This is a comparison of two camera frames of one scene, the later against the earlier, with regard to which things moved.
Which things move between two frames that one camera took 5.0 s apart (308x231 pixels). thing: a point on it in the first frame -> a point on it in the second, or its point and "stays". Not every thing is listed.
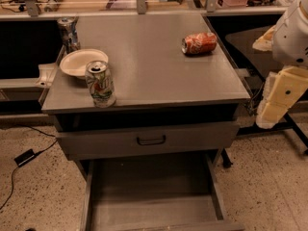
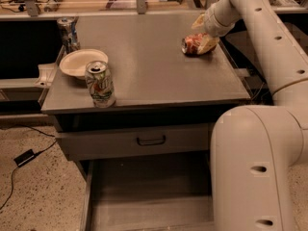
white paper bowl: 74,63 stays
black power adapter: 26,157 stays
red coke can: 199,42 stays
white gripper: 291,38 -> 213,23
